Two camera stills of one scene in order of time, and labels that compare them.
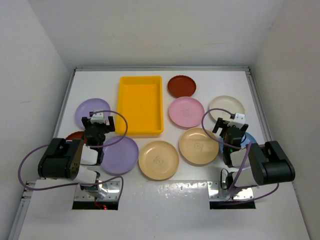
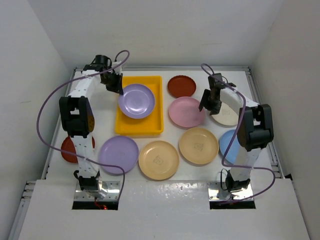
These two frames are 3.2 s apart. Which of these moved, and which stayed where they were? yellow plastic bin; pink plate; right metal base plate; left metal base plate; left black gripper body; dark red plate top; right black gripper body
Moved: right black gripper body; left black gripper body
Stayed: dark red plate top; pink plate; right metal base plate; yellow plastic bin; left metal base plate
